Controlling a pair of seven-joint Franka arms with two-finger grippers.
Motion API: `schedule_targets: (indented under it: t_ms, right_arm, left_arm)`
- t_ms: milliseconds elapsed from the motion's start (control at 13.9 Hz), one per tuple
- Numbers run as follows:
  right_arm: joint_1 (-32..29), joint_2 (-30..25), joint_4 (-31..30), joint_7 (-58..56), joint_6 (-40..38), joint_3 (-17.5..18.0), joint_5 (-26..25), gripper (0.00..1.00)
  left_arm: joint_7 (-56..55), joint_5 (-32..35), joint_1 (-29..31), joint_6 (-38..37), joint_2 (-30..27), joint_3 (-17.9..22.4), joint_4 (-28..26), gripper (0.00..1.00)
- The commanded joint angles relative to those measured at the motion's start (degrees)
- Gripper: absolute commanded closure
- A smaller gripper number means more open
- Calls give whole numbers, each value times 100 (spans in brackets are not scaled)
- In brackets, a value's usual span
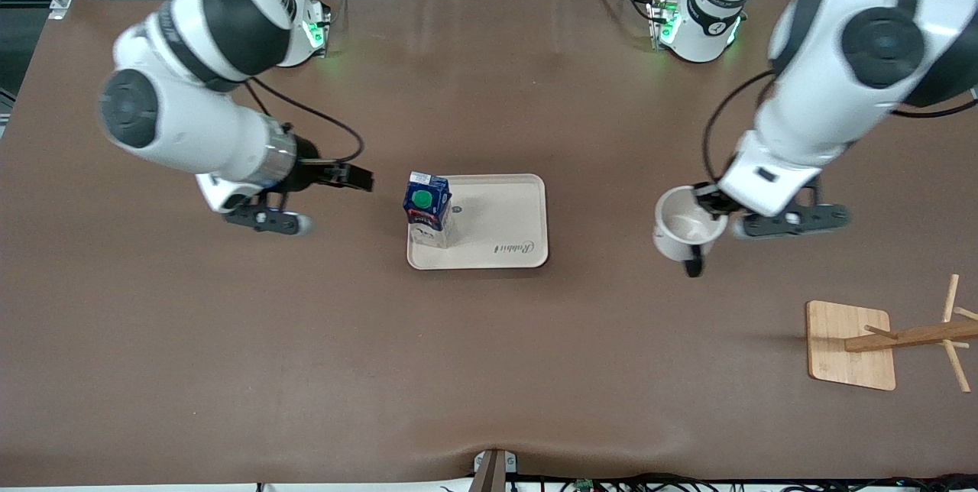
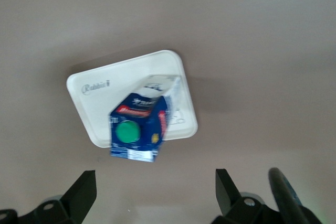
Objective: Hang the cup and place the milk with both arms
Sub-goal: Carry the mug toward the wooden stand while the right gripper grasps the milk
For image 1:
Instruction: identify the wooden cup rack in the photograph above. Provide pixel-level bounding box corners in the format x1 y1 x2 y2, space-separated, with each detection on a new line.
806 274 978 393

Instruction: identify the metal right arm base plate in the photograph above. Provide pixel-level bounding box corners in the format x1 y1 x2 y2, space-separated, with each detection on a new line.
302 0 350 61

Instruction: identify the aluminium camera post bracket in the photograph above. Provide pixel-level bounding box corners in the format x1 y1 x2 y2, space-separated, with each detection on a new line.
472 448 518 492

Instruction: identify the cream rabbit print tray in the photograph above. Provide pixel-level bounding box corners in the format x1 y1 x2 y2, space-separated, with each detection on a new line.
406 173 549 270

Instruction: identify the blue milk carton green cap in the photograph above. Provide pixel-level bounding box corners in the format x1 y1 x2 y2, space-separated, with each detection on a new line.
403 171 453 250

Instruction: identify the white mug black handle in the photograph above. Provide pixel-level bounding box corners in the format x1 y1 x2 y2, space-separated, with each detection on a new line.
653 185 729 279

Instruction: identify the brown table mat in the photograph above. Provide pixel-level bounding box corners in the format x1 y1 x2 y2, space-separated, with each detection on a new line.
0 0 978 489

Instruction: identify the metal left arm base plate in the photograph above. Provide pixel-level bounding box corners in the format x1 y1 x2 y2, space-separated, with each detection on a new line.
646 0 746 53

